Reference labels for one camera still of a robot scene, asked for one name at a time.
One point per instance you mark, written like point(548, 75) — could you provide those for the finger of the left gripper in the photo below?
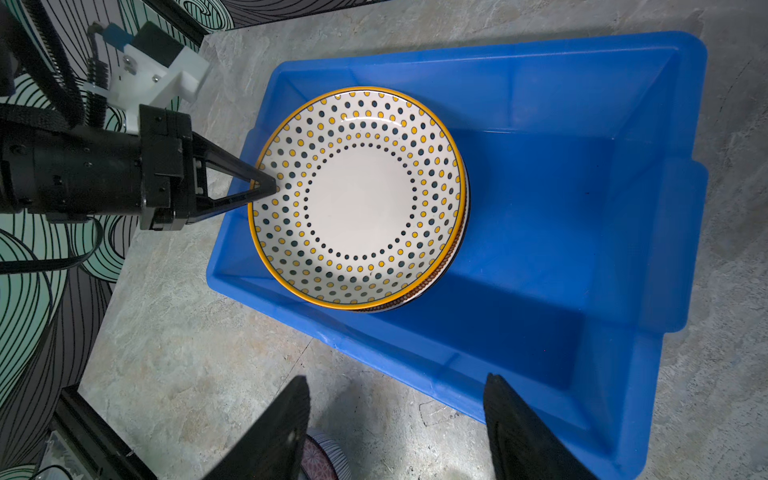
point(207, 207)
point(214, 157)

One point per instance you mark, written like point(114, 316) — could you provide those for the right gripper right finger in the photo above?
point(521, 444)

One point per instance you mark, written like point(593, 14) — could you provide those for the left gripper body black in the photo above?
point(71, 173)

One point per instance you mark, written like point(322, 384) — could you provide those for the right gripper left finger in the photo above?
point(273, 446)

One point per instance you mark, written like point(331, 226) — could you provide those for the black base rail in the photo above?
point(81, 445)

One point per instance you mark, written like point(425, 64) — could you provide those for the yellow rim dotted plate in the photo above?
point(370, 193)

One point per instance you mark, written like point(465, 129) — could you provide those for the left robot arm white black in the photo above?
point(36, 72)

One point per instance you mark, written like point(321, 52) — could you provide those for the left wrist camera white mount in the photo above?
point(154, 69)

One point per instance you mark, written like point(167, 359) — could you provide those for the yellow rim patterned plate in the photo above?
point(440, 270)

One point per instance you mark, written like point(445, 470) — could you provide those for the blue plastic bin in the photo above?
point(585, 216)

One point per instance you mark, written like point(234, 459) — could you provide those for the blue white floral bowl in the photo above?
point(323, 458)

